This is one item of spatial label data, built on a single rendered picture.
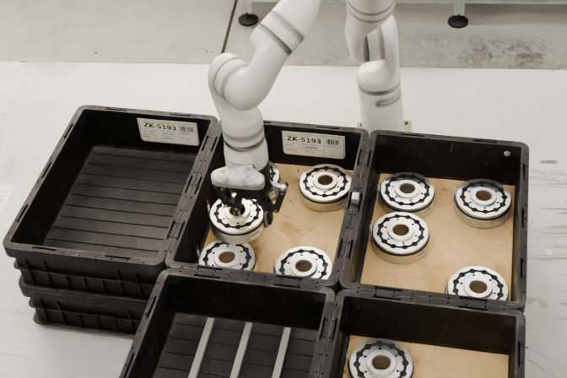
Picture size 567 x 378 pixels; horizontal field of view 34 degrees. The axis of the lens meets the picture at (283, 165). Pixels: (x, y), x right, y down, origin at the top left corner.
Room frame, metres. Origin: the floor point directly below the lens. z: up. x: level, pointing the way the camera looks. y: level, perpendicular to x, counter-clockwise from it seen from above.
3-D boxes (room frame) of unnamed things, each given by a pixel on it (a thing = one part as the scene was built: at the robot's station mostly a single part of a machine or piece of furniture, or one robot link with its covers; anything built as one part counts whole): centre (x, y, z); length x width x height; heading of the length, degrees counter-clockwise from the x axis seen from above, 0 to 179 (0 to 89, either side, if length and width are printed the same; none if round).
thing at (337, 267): (1.21, 0.02, 0.92); 0.40 x 0.30 x 0.02; 165
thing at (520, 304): (1.13, -0.27, 0.92); 0.40 x 0.30 x 0.02; 165
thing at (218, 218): (1.20, 0.09, 0.89); 0.10 x 0.10 x 0.01
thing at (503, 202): (1.22, -0.37, 0.86); 0.10 x 0.10 x 0.01
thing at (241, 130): (1.20, 0.07, 1.16); 0.09 x 0.07 x 0.15; 32
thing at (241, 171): (1.18, 0.07, 1.06); 0.11 x 0.09 x 0.06; 165
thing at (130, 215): (1.29, 0.31, 0.87); 0.40 x 0.30 x 0.11; 165
